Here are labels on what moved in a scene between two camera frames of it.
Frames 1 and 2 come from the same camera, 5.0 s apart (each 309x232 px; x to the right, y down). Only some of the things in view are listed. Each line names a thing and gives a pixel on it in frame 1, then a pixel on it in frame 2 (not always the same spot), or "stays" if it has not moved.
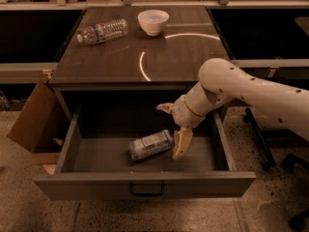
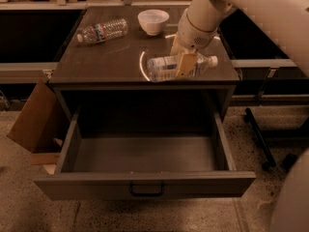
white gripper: [182, 114] → [193, 35]
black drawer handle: [149, 194] stays
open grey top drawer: [95, 159] stays
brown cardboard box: [40, 125] stays
